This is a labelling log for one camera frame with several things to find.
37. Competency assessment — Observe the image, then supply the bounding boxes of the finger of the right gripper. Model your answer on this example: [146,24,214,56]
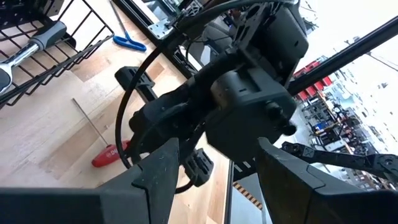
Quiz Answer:
[183,148,215,187]
[114,65,158,103]

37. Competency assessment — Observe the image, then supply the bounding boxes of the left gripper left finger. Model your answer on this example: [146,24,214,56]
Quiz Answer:
[0,138,180,224]

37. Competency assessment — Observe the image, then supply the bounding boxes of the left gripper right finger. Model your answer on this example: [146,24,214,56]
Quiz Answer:
[255,136,398,224]

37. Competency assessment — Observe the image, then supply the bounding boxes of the red T-handle hex key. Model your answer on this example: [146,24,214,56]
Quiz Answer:
[71,98,131,169]

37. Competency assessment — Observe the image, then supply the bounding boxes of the chrome ratchet wrench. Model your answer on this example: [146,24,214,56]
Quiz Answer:
[0,20,68,96]

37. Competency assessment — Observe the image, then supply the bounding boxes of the red storage bins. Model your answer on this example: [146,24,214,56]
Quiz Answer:
[294,60,333,100]

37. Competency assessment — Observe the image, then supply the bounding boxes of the blue T-handle hex key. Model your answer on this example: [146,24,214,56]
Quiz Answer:
[108,0,147,53]

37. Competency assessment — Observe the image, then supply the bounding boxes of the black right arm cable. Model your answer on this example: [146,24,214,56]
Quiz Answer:
[114,0,299,194]

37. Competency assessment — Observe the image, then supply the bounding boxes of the silver frame bracket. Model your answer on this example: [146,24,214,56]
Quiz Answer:
[147,17,175,40]

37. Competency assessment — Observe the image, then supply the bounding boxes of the black wire basket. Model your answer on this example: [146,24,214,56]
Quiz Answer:
[0,0,115,108]

